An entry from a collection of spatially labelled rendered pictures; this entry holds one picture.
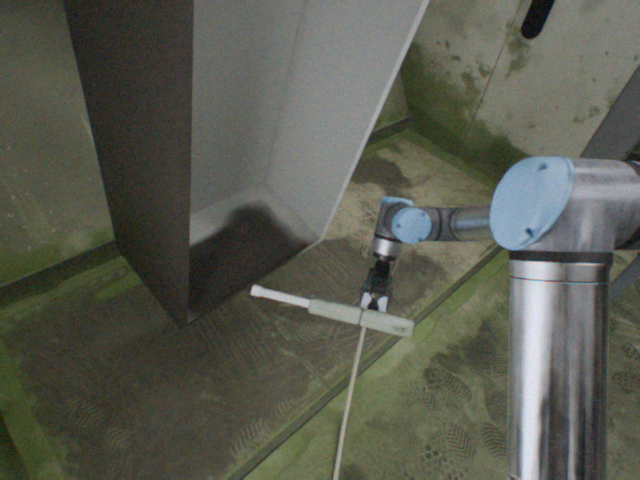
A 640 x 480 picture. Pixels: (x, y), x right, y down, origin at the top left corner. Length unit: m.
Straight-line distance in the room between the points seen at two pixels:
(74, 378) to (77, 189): 0.75
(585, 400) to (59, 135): 1.91
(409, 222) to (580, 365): 0.60
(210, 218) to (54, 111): 0.80
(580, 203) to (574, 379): 0.20
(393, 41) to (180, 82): 0.60
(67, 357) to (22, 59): 1.13
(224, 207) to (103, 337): 0.71
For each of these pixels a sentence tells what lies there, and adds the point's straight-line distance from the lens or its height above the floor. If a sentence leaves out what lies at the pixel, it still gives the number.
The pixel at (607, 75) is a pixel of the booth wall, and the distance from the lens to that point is 2.59.
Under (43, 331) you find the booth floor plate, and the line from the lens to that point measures 1.99.
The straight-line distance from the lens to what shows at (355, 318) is 1.23.
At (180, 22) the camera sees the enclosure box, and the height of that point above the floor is 1.36.
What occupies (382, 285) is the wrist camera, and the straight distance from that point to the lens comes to 1.16.
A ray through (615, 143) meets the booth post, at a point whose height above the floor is 0.59.
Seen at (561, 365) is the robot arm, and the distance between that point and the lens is 0.57.
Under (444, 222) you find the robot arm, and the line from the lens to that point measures 1.11.
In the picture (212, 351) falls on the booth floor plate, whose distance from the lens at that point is 1.76.
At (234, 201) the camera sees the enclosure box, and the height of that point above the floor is 0.52.
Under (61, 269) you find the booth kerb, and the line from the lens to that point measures 2.05.
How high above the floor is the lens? 1.56
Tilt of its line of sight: 45 degrees down
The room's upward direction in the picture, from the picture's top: 10 degrees clockwise
